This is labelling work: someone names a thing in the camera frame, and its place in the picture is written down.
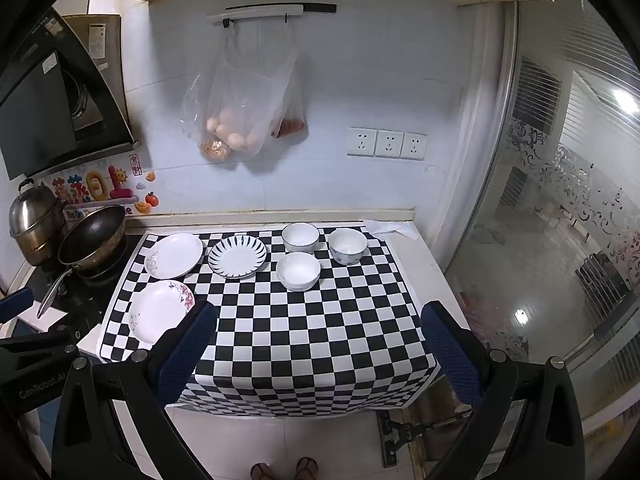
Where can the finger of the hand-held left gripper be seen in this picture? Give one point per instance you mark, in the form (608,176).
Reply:
(45,337)
(15,304)

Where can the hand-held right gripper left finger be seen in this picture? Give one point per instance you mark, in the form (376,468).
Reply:
(187,350)

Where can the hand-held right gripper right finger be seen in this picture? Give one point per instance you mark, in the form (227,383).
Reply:
(452,355)

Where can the white bowl floral print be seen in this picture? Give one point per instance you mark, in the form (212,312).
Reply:
(347,246)

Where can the white bowl dark blue rim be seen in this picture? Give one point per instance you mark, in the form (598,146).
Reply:
(300,236)

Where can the black cooktop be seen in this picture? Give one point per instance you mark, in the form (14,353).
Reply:
(75,300)

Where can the white plate pink floral print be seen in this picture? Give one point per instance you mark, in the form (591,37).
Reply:
(160,310)

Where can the steel pot with lid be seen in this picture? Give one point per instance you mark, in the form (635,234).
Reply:
(35,220)

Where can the white plate small flower print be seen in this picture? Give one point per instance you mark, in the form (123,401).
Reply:
(175,256)

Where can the black floor tool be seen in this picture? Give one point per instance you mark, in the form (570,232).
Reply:
(400,435)

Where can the dark frying pan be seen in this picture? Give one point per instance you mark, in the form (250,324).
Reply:
(92,235)

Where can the white plate blue striped rim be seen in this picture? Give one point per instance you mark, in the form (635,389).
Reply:
(237,258)

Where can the black white checkered mat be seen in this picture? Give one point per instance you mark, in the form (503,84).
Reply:
(310,340)

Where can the plain white bowl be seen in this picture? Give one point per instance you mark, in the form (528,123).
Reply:
(298,271)

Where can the person's left foot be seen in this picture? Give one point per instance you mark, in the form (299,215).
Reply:
(262,472)

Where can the person's foot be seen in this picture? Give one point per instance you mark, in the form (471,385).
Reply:
(307,469)
(262,472)

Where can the person's right foot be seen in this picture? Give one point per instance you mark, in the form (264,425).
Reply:
(307,469)

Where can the patterned glass sliding door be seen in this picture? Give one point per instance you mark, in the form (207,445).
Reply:
(550,210)

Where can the black range hood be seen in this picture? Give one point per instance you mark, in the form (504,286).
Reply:
(35,110)

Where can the clear plastic bag brown contents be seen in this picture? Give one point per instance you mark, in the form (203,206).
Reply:
(215,147)

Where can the clear plastic bag red contents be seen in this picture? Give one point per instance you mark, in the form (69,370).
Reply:
(291,125)

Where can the clear plastic bag of eggs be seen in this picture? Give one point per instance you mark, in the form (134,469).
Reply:
(245,105)

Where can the colourful wall sticker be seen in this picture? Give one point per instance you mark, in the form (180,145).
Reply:
(95,187)

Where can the orange fruit wall sticker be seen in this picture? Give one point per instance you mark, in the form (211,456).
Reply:
(150,199)

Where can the white wall socket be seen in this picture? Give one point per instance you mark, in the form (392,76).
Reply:
(389,144)
(362,141)
(414,146)

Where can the white hook rail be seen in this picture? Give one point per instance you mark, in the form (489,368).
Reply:
(260,12)

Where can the black wall rail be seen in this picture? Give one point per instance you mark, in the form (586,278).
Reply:
(320,7)

